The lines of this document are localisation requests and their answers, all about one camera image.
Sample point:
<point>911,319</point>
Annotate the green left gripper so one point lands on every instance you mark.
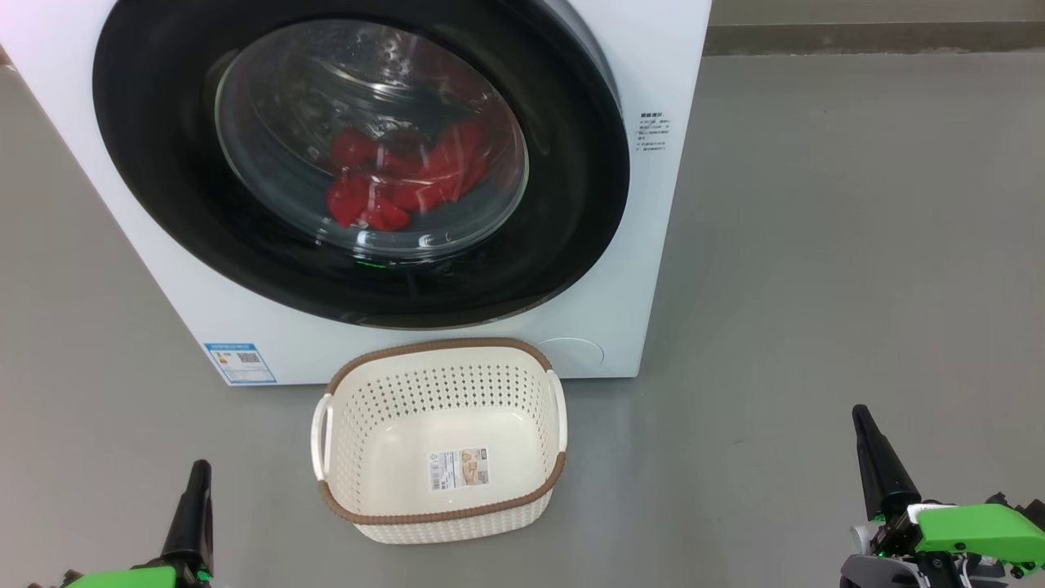
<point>131,580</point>

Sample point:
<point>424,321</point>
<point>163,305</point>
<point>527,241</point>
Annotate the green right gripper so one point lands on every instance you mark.
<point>971,531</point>

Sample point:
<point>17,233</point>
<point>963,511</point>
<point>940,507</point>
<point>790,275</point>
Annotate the red garment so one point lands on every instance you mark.
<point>384,200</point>

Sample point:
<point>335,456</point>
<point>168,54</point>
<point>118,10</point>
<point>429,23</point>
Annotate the black round glass washer door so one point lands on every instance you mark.
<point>563,245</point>

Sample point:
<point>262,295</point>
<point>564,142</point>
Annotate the cream perforated basket brown rim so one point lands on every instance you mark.
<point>441,416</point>

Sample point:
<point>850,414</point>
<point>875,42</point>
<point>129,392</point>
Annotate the white front-load washing machine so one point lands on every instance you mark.
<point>669,163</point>

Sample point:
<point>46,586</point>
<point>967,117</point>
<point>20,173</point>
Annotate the blue energy label sticker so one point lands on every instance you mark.
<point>241,363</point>

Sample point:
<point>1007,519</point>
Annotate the paper label with barcode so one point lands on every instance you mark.
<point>457,469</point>

